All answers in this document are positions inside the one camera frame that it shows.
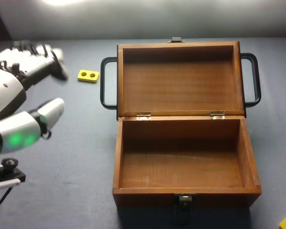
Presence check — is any open wooden box base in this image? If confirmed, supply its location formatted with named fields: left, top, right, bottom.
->
left=112, top=115, right=262, bottom=226

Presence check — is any thin black cable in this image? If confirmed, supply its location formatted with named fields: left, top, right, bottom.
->
left=0, top=186, right=14, bottom=214

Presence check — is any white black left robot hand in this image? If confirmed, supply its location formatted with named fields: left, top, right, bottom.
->
left=0, top=40, right=70, bottom=155

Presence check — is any white black wrist camera bracket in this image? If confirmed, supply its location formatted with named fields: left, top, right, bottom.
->
left=0, top=157, right=27, bottom=192

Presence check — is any grey table cloth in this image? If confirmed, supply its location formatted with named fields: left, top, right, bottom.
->
left=0, top=37, right=286, bottom=229

